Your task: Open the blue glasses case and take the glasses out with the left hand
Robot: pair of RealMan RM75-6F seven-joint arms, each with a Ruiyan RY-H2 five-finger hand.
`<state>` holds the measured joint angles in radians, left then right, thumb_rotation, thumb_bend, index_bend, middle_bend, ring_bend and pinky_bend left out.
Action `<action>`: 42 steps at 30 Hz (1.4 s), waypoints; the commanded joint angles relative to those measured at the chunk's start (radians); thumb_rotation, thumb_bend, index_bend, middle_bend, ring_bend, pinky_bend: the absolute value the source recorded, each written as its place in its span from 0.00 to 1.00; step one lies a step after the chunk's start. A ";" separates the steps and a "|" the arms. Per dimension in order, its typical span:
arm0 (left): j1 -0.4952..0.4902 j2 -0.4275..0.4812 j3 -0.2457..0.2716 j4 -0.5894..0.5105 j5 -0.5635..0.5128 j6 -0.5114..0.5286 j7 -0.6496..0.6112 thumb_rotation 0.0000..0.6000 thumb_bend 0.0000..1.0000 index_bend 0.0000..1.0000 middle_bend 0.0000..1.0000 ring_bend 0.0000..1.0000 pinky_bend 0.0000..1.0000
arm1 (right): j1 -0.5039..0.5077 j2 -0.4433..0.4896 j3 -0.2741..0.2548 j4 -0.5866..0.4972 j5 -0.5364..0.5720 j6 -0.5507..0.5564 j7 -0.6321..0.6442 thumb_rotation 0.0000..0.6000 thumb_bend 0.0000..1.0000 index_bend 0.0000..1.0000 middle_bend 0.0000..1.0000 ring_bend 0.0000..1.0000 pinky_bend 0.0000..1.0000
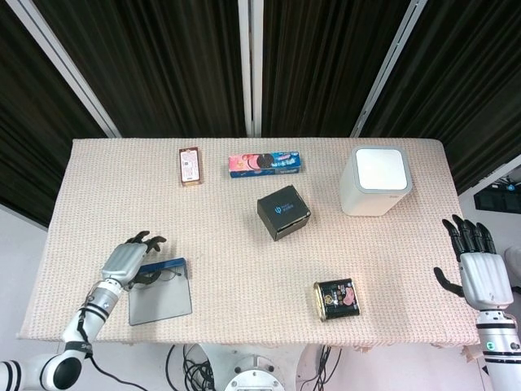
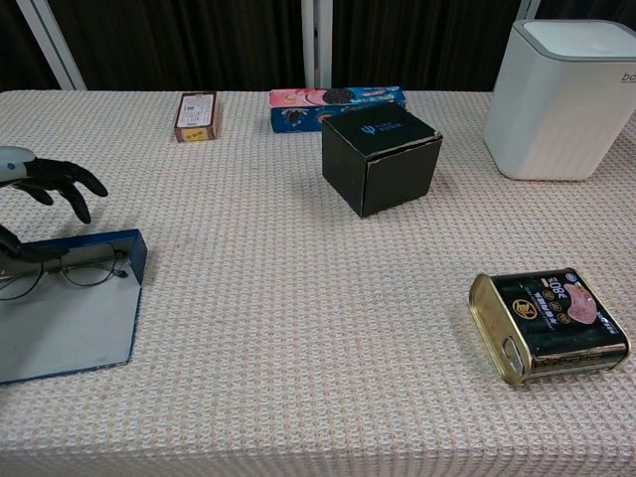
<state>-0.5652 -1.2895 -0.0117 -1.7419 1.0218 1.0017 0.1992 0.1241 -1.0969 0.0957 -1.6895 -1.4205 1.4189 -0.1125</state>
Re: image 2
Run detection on beige woven tablecloth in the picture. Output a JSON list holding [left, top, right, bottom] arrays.
[[0, 89, 636, 477]]

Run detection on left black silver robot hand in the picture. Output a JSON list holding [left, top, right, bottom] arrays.
[[0, 146, 109, 264]]

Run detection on silver aluminium extrusion bar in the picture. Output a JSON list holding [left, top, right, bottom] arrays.
[[516, 0, 542, 24], [300, 0, 333, 90], [15, 0, 88, 91]]

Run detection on small brown snack packet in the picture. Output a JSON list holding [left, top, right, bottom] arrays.
[[173, 90, 219, 144]]

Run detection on blue glasses case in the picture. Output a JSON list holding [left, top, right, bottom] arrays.
[[0, 228, 149, 386]]

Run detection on pink blue cookie box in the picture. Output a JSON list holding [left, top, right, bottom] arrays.
[[268, 85, 407, 134]]

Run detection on black cube cardboard box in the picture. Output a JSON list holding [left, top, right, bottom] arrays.
[[321, 102, 444, 219]]

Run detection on black gold luncheon meat can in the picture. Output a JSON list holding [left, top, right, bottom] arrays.
[[468, 267, 631, 387]]

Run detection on thin-framed eyeglasses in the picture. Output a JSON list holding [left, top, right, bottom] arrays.
[[0, 242, 129, 302]]

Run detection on white square trash bin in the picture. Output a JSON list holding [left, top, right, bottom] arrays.
[[483, 18, 636, 182]]

